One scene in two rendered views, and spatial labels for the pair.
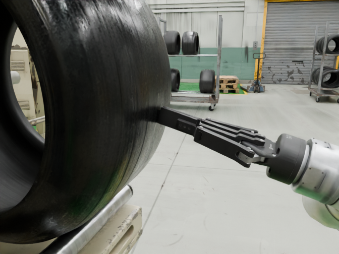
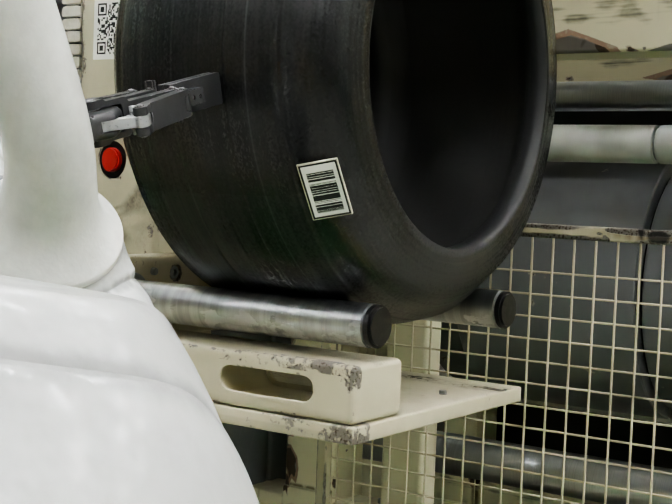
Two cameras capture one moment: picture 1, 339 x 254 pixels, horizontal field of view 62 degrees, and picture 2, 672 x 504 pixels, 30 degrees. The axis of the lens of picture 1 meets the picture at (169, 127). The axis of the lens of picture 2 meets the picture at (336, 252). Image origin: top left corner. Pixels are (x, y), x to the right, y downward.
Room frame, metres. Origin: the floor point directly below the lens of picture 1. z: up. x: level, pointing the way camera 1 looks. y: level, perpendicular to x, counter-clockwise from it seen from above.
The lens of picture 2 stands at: (0.92, -1.11, 1.04)
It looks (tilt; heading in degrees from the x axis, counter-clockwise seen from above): 3 degrees down; 105
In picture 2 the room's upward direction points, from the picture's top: 2 degrees clockwise
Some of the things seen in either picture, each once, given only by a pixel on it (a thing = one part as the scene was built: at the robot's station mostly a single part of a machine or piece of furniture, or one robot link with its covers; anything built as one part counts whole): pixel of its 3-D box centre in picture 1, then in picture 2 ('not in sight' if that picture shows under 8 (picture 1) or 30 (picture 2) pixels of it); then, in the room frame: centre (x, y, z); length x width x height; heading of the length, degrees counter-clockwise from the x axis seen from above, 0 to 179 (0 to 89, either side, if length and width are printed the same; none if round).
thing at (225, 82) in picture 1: (224, 83); not in sight; (9.25, -1.82, 0.22); 1.27 x 0.90 x 0.44; 169
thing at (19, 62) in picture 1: (38, 86); not in sight; (5.09, 2.38, 0.62); 0.91 x 0.58 x 1.25; 169
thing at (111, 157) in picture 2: not in sight; (114, 159); (0.24, 0.31, 1.06); 0.03 x 0.02 x 0.03; 161
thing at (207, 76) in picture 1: (189, 64); not in sight; (6.25, -0.43, 0.96); 1.33 x 0.64 x 1.92; 77
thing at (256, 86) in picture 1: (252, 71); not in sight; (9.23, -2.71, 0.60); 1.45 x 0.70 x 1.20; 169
